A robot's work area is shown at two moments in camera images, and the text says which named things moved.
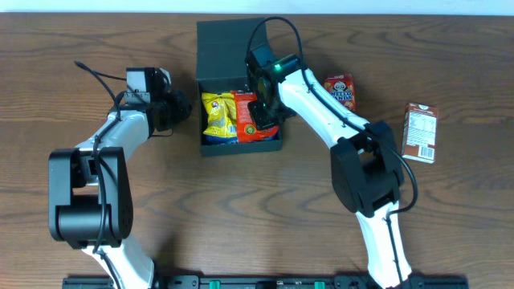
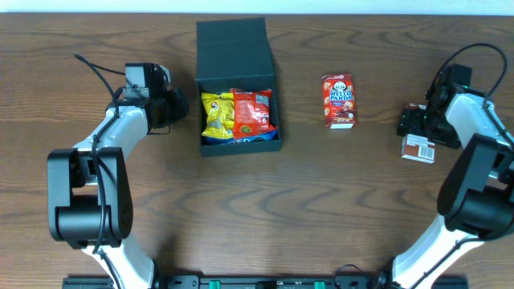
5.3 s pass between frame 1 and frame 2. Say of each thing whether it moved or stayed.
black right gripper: moved
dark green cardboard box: stayed
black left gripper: stayed
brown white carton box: stayed
